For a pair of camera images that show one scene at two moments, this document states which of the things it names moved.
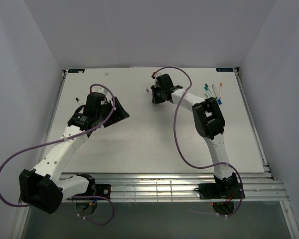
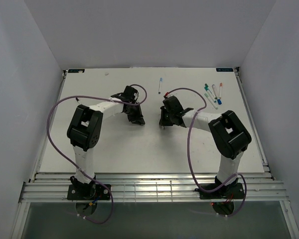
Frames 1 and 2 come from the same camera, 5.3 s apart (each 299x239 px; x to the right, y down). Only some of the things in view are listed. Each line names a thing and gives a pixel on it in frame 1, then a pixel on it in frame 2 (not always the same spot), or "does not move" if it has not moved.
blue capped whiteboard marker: [219, 100] does not move
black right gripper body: [157, 93] → [166, 119]
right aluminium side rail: [266, 169] does not move
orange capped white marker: [221, 85] does not move
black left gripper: [119, 114] → [138, 119]
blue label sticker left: [76, 70] does not move
